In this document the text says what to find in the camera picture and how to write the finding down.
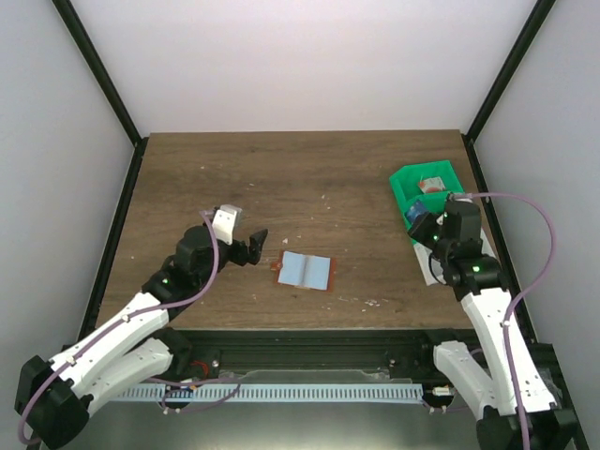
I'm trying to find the green bin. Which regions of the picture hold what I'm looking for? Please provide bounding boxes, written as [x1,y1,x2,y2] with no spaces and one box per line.
[403,191,448,230]
[389,160,464,209]

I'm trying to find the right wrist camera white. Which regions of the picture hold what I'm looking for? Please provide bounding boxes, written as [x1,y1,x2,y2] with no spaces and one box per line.
[448,193,473,203]

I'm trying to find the right black frame post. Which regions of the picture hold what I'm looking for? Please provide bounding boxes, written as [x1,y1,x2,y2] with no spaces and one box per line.
[461,0,557,142]

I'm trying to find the white slotted cable duct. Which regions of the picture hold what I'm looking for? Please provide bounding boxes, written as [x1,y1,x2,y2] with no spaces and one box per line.
[115,383,424,404]

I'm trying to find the left black frame post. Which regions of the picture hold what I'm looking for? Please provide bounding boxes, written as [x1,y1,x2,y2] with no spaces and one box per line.
[52,0,143,146]

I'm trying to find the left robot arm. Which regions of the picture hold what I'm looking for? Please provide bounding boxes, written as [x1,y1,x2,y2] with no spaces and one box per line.
[14,217,268,449]

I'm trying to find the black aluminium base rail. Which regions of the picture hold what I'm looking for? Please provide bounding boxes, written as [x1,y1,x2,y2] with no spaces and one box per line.
[58,327,557,376]

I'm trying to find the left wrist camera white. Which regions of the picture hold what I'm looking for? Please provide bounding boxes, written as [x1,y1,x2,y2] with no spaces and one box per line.
[212,204,242,245]

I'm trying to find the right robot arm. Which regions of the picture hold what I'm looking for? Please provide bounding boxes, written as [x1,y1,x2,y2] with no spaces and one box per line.
[405,194,578,449]

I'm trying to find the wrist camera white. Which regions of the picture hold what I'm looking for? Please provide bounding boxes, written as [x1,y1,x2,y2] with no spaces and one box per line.
[448,193,473,203]
[212,204,242,245]

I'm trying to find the black frame post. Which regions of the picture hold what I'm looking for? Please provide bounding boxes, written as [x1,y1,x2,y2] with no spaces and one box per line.
[52,0,143,146]
[461,0,557,142]

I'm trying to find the green bin far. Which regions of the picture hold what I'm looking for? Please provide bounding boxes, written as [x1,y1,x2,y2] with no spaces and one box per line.
[389,160,464,209]

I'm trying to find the red white card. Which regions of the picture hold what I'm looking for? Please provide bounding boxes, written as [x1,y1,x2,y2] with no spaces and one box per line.
[417,176,446,194]

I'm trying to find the white bin near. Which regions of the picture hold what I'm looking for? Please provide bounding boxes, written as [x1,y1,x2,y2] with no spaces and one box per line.
[412,238,496,286]

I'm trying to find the green bin middle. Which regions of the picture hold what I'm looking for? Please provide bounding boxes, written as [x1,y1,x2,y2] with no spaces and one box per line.
[403,191,448,230]

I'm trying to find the blue card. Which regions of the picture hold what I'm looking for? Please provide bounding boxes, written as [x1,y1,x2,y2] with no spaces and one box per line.
[404,200,428,225]

